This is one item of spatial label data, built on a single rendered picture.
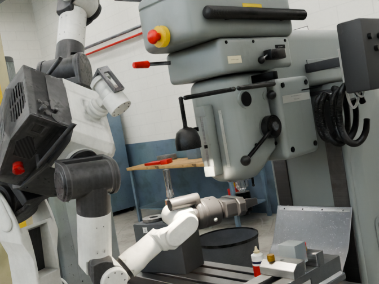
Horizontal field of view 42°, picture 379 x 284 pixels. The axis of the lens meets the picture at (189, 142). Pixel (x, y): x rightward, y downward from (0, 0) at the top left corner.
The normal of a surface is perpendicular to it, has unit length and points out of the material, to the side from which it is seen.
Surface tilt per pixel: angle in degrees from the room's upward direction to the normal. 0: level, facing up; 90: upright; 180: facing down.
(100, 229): 104
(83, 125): 58
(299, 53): 90
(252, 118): 90
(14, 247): 115
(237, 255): 94
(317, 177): 90
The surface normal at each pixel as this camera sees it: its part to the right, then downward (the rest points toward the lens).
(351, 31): -0.72, 0.15
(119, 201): 0.68, -0.07
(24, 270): -0.46, 0.12
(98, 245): 0.52, 0.21
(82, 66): 0.96, -0.18
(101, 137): 0.65, -0.63
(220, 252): -0.24, 0.15
